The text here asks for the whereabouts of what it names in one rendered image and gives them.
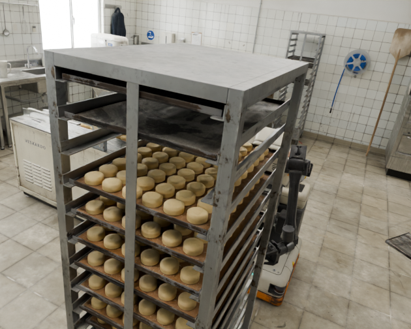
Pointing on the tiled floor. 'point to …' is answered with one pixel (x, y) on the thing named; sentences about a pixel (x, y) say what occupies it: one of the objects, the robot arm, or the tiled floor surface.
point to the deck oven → (410, 130)
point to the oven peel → (397, 51)
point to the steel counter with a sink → (32, 76)
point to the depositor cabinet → (44, 160)
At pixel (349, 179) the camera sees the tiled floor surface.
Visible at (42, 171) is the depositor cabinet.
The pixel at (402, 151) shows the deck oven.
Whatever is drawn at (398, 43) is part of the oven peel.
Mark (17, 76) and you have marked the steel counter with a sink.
